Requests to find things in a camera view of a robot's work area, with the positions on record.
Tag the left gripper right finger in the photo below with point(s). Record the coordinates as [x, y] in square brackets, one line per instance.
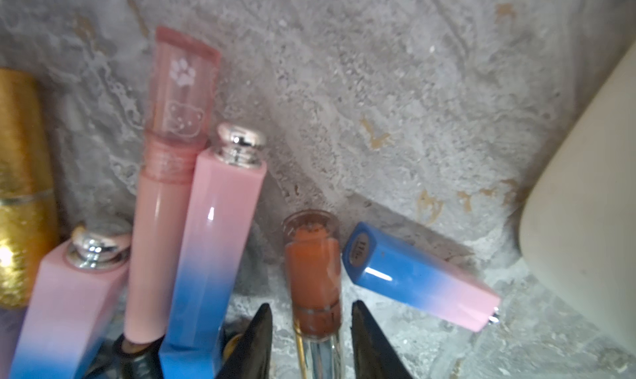
[374, 356]

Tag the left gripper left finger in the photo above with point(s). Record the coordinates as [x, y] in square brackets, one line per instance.
[252, 355]

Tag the orange lip gloss tube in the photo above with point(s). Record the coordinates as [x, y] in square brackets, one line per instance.
[313, 268]

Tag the white storage box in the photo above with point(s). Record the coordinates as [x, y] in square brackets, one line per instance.
[577, 230]

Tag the gold lipstick tube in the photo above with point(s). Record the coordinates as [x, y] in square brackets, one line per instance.
[29, 223]

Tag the pink blue lipstick sideways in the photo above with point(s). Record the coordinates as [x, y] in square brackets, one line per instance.
[395, 269]

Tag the pink blue lipstick tall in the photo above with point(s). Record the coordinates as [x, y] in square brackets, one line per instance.
[227, 184]

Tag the pink bear lip gloss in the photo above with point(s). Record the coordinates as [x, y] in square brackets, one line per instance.
[182, 98]

